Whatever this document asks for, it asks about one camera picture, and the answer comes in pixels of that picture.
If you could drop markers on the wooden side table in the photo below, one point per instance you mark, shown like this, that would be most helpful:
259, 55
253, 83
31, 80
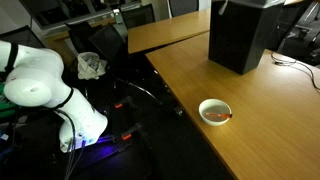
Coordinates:
166, 30

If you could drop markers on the orange marker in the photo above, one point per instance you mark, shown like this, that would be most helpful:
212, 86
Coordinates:
218, 115

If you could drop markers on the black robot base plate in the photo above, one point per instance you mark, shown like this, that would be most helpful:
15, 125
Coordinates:
110, 143

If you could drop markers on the green box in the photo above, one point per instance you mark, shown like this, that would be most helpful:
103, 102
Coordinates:
6, 106

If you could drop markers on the black office chair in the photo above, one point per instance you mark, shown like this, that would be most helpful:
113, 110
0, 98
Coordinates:
78, 33
300, 33
108, 43
183, 6
138, 15

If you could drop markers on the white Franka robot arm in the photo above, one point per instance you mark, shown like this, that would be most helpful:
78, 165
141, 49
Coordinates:
33, 76

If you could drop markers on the crumpled clear plastic bag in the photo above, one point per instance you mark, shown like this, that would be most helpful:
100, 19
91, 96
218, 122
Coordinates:
90, 66

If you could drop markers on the clear plastic bin liner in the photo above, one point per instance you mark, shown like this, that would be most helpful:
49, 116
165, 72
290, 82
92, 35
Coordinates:
260, 3

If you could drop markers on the black trash bin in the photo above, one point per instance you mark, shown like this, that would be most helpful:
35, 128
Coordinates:
240, 40

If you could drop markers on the white bowl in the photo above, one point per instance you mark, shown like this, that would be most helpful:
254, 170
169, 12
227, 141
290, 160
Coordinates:
204, 116

